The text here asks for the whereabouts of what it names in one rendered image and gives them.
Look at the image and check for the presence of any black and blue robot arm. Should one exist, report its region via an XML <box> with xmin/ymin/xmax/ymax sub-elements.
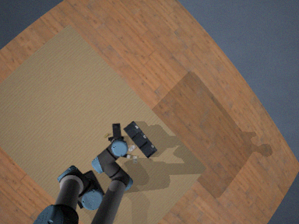
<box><xmin>33</xmin><ymin>124</ymin><xmax>133</xmax><ymax>224</ymax></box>

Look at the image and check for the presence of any dark grey rack of labelled bins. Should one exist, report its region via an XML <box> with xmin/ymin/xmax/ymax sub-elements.
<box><xmin>124</xmin><ymin>121</ymin><xmax>157</xmax><ymax>158</ymax></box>

